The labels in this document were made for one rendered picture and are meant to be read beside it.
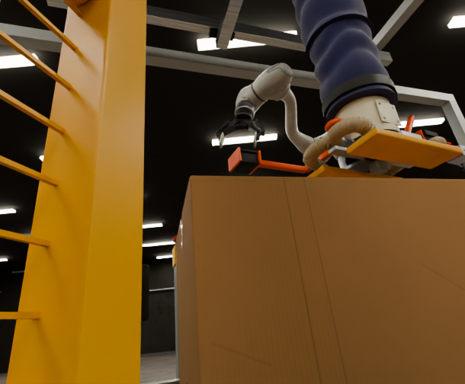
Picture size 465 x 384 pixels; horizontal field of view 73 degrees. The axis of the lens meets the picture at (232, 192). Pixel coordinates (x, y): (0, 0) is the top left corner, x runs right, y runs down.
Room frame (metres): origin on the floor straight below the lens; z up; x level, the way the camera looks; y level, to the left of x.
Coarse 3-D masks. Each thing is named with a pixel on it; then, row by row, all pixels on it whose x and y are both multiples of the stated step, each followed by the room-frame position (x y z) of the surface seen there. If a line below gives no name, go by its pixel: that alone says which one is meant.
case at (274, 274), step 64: (192, 192) 0.47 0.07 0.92; (256, 192) 0.50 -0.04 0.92; (320, 192) 0.53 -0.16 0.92; (384, 192) 0.57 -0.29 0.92; (448, 192) 0.61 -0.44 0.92; (192, 256) 0.49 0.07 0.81; (256, 256) 0.50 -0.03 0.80; (320, 256) 0.53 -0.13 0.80; (384, 256) 0.56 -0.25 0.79; (448, 256) 0.60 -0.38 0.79; (192, 320) 0.52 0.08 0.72; (256, 320) 0.50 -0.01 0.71; (320, 320) 0.52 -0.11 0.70; (384, 320) 0.55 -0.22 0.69; (448, 320) 0.58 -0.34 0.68
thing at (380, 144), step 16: (352, 144) 0.70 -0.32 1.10; (368, 144) 0.68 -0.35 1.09; (384, 144) 0.69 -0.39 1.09; (400, 144) 0.70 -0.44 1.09; (416, 144) 0.71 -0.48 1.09; (432, 144) 0.73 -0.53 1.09; (384, 160) 0.78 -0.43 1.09; (400, 160) 0.79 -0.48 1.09; (416, 160) 0.80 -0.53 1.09; (432, 160) 0.81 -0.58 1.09
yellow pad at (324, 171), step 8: (320, 168) 0.81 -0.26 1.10; (328, 168) 0.81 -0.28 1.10; (336, 168) 0.82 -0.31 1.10; (344, 168) 0.84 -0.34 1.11; (312, 176) 0.85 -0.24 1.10; (320, 176) 0.84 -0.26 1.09; (328, 176) 0.84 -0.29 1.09; (336, 176) 0.85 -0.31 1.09; (344, 176) 0.86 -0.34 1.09; (352, 176) 0.86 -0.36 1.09; (360, 176) 0.87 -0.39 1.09; (368, 176) 0.88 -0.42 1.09; (376, 176) 0.90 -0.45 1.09; (384, 176) 0.91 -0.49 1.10; (392, 176) 0.93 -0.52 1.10
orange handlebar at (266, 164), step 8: (336, 120) 0.75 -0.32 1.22; (328, 128) 0.77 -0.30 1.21; (448, 144) 0.98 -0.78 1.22; (328, 152) 0.93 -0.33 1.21; (264, 160) 0.96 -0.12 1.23; (272, 168) 0.99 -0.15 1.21; (280, 168) 1.00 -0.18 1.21; (288, 168) 1.00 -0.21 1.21; (296, 168) 1.02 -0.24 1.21; (304, 168) 1.03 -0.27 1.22
